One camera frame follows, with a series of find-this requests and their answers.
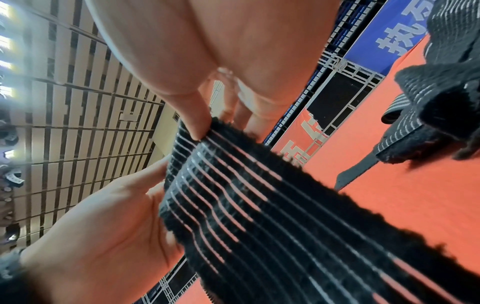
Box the person's left hand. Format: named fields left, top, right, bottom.
left=19, top=156, right=185, bottom=304

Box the person's right hand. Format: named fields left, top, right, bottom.
left=84, top=0, right=342, bottom=141

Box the black striped elastic band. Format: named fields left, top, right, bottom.
left=158, top=116, right=480, bottom=304
left=375, top=61, right=480, bottom=165
left=424, top=0, right=480, bottom=66

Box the black stage light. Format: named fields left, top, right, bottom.
left=3, top=223, right=22, bottom=243
left=0, top=165, right=26, bottom=191

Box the red banner with white print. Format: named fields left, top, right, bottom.
left=270, top=106, right=332, bottom=167

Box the blue banner with white print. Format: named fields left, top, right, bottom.
left=343, top=0, right=437, bottom=77

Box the grey strap end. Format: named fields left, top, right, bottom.
left=334, top=154, right=380, bottom=191

